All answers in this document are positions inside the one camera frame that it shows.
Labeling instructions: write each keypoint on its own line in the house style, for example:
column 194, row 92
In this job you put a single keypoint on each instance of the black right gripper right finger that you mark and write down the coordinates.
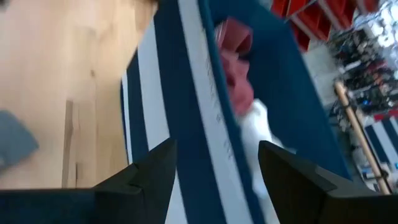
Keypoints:
column 304, row 202

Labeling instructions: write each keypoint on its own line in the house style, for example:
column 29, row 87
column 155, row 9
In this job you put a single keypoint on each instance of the white towel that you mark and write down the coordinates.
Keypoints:
column 258, row 133

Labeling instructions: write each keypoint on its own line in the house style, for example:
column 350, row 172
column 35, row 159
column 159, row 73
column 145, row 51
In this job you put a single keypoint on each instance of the red storage bin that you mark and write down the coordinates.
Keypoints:
column 311, row 21
column 357, row 11
column 280, row 7

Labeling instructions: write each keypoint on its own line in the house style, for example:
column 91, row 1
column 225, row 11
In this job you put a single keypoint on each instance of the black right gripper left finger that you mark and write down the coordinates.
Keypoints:
column 130, row 205

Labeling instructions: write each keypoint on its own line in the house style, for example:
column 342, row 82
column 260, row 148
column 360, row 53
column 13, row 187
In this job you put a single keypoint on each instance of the wooden pole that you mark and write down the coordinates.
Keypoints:
column 360, row 137

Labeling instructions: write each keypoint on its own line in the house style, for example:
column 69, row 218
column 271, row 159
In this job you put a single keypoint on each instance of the maroon shirt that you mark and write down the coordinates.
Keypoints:
column 237, row 77

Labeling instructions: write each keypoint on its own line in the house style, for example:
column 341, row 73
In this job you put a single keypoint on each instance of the navy white striped fabric basket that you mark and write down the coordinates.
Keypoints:
column 183, row 93
column 384, row 140

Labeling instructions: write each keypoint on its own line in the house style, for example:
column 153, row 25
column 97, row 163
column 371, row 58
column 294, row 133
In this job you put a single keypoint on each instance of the blue-grey garment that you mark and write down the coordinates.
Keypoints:
column 15, row 140

